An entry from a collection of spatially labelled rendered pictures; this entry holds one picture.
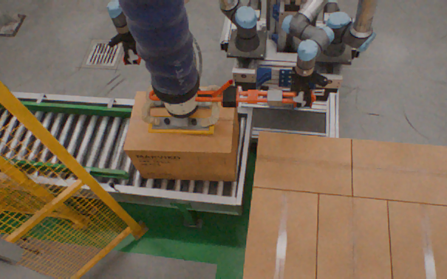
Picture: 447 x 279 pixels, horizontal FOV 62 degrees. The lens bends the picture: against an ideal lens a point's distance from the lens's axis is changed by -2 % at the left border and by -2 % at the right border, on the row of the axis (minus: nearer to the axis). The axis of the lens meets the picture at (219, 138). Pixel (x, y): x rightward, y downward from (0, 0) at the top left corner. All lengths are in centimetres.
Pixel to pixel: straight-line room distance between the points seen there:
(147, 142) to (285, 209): 90
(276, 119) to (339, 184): 83
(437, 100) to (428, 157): 106
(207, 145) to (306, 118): 116
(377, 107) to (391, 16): 111
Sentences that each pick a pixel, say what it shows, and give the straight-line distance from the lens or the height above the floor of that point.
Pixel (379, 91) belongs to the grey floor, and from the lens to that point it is 354.
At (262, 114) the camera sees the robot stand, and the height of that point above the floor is 21.
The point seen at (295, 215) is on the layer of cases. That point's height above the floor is 54.
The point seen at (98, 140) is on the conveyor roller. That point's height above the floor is 55.
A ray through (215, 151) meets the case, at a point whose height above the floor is 95.
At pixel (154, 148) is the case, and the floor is 95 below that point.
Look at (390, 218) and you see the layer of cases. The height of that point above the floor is 54.
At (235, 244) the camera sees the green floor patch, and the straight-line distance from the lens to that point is 282.
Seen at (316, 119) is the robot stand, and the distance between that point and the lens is 301.
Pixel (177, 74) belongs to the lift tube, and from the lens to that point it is 162.
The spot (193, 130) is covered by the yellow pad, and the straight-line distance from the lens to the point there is 190.
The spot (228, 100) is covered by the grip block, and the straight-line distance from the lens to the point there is 182.
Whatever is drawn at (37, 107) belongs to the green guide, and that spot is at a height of 61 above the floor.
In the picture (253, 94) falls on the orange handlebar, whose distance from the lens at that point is 184.
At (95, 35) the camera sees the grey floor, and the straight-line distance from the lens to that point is 425.
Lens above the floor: 273
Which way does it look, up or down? 60 degrees down
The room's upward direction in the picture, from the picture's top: 11 degrees counter-clockwise
